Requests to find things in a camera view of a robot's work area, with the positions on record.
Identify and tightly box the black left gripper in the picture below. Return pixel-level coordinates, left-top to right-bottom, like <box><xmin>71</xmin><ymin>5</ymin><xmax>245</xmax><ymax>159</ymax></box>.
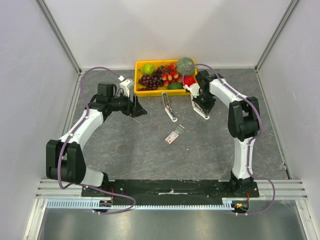
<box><xmin>108</xmin><ymin>90</ymin><xmax>147</xmax><ymax>118</ymax></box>

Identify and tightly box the white rectangular case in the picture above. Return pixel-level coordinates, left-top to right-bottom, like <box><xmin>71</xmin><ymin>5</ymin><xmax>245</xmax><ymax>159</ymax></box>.
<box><xmin>191</xmin><ymin>98</ymin><xmax>210</xmax><ymax>120</ymax></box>

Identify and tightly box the green white stapler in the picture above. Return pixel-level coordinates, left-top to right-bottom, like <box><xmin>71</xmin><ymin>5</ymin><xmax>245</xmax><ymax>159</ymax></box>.
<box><xmin>161</xmin><ymin>91</ymin><xmax>178</xmax><ymax>122</ymax></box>

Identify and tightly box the red white staple box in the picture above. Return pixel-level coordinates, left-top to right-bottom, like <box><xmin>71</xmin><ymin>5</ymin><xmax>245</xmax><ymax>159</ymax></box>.
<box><xmin>164</xmin><ymin>124</ymin><xmax>186</xmax><ymax>145</ymax></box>

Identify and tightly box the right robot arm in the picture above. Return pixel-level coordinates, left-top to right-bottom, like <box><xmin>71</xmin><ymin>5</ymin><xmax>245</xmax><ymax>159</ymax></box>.
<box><xmin>189</xmin><ymin>70</ymin><xmax>261</xmax><ymax>197</ymax></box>

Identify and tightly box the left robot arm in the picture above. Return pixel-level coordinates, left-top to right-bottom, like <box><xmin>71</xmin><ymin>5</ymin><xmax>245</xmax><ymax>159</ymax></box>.
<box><xmin>46</xmin><ymin>79</ymin><xmax>147</xmax><ymax>197</ymax></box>

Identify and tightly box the yellow plastic tray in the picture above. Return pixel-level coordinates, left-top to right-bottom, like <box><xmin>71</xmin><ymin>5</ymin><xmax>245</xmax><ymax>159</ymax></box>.
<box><xmin>133</xmin><ymin>59</ymin><xmax>198</xmax><ymax>97</ymax></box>

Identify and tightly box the dark purple grape bunch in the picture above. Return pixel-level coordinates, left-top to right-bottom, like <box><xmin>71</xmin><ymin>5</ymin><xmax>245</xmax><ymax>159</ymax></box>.
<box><xmin>137</xmin><ymin>67</ymin><xmax>164</xmax><ymax>91</ymax></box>

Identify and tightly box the green lime fruit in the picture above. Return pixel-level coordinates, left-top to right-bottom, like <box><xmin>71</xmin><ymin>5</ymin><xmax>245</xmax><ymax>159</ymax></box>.
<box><xmin>167</xmin><ymin>82</ymin><xmax>183</xmax><ymax>90</ymax></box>

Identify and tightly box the red strawberry cluster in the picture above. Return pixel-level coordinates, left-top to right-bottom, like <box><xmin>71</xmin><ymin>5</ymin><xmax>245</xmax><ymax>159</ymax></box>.
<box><xmin>160</xmin><ymin>63</ymin><xmax>182</xmax><ymax>87</ymax></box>

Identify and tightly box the green pear fruit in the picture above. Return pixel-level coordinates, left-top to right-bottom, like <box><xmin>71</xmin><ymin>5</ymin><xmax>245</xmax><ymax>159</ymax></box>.
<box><xmin>139</xmin><ymin>63</ymin><xmax>155</xmax><ymax>75</ymax></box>

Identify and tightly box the green netted melon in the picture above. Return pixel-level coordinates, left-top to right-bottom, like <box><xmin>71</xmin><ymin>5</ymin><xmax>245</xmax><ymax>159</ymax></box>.
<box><xmin>176</xmin><ymin>57</ymin><xmax>195</xmax><ymax>77</ymax></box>

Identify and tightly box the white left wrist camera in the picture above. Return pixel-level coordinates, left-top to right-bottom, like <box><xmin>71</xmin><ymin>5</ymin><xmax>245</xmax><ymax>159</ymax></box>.
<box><xmin>118</xmin><ymin>75</ymin><xmax>135</xmax><ymax>97</ymax></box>

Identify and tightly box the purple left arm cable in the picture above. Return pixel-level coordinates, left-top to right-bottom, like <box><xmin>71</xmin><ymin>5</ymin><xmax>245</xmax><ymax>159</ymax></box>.
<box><xmin>56</xmin><ymin>66</ymin><xmax>137</xmax><ymax>216</ymax></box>

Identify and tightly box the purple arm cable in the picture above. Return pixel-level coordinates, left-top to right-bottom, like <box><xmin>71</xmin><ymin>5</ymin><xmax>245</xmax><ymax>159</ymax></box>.
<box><xmin>181</xmin><ymin>63</ymin><xmax>277</xmax><ymax>216</ymax></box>
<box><xmin>56</xmin><ymin>66</ymin><xmax>137</xmax><ymax>216</ymax></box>

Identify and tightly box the aluminium frame rail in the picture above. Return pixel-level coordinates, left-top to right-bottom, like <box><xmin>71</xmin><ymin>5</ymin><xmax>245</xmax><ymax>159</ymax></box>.
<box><xmin>36</xmin><ymin>179</ymin><xmax>307</xmax><ymax>200</ymax></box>

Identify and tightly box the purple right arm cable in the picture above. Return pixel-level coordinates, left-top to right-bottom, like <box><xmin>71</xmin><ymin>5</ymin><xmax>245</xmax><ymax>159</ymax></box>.
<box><xmin>181</xmin><ymin>63</ymin><xmax>277</xmax><ymax>216</ymax></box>

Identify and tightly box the grey slotted cable duct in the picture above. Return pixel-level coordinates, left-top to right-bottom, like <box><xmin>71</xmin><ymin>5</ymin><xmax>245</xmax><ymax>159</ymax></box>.
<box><xmin>46</xmin><ymin>198</ymin><xmax>249</xmax><ymax>211</ymax></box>

